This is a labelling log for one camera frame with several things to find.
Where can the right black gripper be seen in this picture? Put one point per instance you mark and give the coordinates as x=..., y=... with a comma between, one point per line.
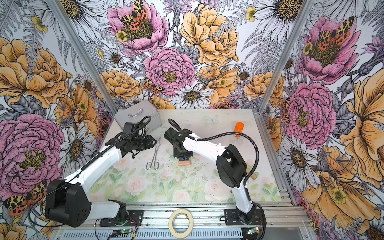
x=178, y=155

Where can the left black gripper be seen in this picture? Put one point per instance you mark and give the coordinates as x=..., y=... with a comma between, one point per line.
x=149, y=139

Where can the pink block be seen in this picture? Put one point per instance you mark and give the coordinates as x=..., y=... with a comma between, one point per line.
x=184, y=161

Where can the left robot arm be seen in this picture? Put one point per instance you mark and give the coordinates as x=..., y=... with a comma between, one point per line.
x=67, y=202

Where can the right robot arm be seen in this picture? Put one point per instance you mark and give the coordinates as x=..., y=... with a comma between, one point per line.
x=231, y=167

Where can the silver metal case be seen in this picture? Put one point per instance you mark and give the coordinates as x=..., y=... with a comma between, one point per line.
x=137, y=112

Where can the metal tongs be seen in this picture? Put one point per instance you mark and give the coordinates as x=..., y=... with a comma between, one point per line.
x=154, y=163

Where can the orange plastic bottle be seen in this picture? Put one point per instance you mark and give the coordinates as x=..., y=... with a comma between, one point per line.
x=239, y=127

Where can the thin wood stick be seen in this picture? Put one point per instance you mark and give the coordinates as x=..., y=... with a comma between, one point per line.
x=254, y=175

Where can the green circuit board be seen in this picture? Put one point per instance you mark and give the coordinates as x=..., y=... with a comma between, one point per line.
x=123, y=233
x=254, y=230

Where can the masking tape roll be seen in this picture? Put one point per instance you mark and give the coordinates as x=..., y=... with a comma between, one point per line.
x=181, y=224

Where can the right green circuit board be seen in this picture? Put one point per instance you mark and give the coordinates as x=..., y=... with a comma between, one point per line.
x=254, y=230

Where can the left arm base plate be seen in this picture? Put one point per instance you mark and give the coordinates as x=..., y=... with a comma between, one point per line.
x=129, y=218

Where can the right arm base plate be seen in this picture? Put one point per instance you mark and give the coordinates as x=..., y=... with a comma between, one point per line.
x=232, y=218

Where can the aluminium frame rail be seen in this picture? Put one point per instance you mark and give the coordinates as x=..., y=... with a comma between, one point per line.
x=208, y=215

